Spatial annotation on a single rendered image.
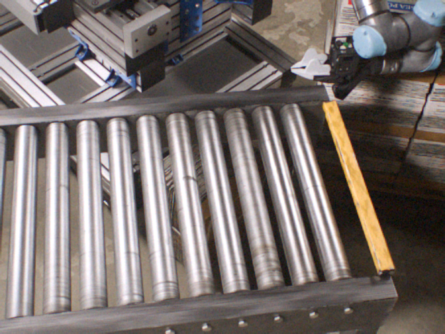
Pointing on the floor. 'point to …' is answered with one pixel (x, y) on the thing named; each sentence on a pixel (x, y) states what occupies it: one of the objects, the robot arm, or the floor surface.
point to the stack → (383, 114)
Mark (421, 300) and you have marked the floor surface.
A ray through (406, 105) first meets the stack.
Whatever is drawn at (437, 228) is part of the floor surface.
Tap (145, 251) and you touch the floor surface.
